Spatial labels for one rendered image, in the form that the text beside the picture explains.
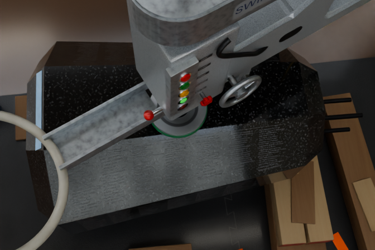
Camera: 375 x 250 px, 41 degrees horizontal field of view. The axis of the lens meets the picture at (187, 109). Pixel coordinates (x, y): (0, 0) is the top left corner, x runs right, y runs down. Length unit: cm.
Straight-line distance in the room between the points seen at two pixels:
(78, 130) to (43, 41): 145
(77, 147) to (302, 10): 79
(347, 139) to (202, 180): 102
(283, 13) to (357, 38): 176
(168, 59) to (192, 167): 83
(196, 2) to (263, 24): 38
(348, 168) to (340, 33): 87
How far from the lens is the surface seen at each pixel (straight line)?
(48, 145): 159
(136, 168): 190
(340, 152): 269
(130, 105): 162
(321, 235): 244
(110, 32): 297
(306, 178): 246
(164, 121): 179
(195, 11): 103
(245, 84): 144
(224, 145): 190
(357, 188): 265
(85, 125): 161
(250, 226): 261
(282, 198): 242
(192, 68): 119
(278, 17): 141
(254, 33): 138
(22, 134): 278
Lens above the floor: 257
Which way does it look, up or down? 69 degrees down
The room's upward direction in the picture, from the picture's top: 6 degrees clockwise
